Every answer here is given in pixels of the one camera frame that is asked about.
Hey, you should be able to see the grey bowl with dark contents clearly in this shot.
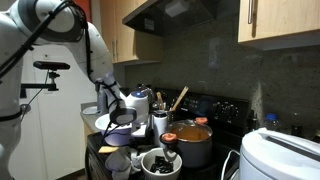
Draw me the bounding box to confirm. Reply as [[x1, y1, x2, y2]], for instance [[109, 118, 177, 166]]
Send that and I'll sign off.
[[141, 148, 182, 180]]

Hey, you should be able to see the blue cap plastic bottle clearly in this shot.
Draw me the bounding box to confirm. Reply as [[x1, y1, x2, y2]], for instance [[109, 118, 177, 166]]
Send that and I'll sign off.
[[264, 113, 281, 131]]

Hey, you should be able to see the white thermos bottle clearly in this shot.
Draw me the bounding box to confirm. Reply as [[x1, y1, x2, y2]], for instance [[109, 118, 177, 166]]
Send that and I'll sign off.
[[153, 110, 167, 148]]

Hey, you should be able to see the wooden upper cabinet right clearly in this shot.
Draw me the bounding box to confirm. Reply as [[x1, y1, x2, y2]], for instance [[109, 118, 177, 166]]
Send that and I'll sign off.
[[238, 0, 320, 50]]

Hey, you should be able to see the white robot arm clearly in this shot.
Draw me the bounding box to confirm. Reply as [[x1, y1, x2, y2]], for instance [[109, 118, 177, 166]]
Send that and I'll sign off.
[[0, 0, 138, 180]]

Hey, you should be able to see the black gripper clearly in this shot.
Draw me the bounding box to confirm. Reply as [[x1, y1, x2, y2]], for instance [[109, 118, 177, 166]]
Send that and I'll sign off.
[[131, 122, 148, 138]]

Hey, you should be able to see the black camera on mount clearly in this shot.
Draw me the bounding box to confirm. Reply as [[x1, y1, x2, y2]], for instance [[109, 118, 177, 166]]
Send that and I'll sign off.
[[33, 61, 70, 71]]

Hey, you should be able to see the dark pot with orange handles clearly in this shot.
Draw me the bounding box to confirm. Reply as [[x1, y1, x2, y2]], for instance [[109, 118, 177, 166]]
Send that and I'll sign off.
[[160, 117, 213, 168]]

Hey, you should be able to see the white crumpled cloth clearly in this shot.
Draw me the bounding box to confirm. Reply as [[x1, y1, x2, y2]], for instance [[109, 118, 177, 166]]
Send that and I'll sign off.
[[105, 146, 144, 180]]

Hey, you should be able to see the small white plate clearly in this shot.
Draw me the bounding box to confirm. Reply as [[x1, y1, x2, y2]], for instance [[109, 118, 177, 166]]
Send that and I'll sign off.
[[82, 106, 98, 115]]

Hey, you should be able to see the wooden spatula in holder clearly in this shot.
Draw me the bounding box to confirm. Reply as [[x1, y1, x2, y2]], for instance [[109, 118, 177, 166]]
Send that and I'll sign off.
[[170, 86, 189, 111]]

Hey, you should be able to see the wooden cabinet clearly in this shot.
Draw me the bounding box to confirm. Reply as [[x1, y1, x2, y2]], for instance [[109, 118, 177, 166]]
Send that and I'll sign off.
[[238, 0, 320, 50], [99, 0, 163, 64]]

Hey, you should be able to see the white and purple bowl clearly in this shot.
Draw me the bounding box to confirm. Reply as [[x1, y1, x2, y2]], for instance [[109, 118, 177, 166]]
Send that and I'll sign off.
[[95, 114, 132, 146]]

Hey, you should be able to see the black stove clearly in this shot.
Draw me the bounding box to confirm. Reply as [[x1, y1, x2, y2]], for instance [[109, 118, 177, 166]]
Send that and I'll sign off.
[[85, 88, 250, 180]]

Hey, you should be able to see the black range hood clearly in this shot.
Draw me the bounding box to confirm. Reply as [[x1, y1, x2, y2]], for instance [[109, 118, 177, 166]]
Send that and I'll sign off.
[[122, 0, 216, 36]]

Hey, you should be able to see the metal utensil holder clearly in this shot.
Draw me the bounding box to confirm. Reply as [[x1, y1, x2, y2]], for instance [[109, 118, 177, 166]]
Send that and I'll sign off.
[[166, 110, 176, 124]]

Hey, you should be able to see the wooden upper cabinet left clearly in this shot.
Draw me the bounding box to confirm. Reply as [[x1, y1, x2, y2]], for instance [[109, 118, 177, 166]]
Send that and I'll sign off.
[[99, 0, 163, 64]]

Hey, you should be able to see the white rice cooker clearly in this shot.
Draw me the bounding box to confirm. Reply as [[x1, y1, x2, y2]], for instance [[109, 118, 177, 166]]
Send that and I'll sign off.
[[239, 128, 320, 180]]

